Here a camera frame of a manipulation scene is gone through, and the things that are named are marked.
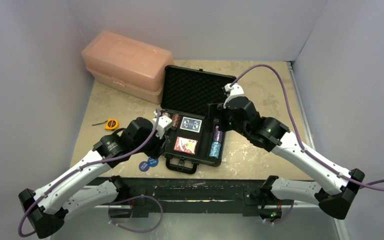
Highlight blue small blind button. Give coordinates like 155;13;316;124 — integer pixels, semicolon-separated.
147;157;159;167

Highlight black poker carrying case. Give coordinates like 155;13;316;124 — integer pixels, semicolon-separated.
160;65;236;175

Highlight pink blue 10 chip stack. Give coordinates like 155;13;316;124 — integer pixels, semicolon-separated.
171;113;182;130

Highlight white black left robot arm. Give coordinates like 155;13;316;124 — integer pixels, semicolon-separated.
17;113;172;239

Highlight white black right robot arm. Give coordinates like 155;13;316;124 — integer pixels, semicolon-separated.
205;96;365;220

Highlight purple chip stack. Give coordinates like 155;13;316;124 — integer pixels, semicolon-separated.
212;125;223;143

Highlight blue card deck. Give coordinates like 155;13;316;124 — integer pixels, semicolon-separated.
179;116;203;133

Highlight light blue chip stack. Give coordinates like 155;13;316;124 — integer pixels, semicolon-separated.
208;141;222;160

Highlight red card deck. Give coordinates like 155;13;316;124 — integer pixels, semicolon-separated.
173;136;199;155

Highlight yellow tape measure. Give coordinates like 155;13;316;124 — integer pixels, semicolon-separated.
92;118;120;131

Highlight pink plastic storage box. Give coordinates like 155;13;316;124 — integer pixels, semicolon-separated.
81;30;174;105

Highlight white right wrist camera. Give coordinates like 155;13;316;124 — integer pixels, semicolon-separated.
223;83;245;109

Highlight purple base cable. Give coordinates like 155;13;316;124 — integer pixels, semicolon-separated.
107;194;165;233

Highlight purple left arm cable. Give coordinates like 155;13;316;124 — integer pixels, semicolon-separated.
17;109;162;238

